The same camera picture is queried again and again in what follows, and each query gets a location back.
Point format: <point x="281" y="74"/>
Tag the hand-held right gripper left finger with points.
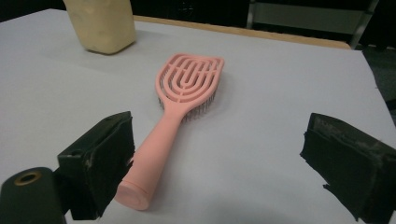
<point x="99" y="161"/>

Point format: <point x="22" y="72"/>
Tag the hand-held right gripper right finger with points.
<point x="351" y="161"/>

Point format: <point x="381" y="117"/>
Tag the cream plastic cup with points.
<point x="102" y="25"/>

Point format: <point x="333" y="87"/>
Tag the white table sheet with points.
<point x="249" y="124"/>

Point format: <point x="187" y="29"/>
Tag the grey metal stand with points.
<point x="311" y="18"/>

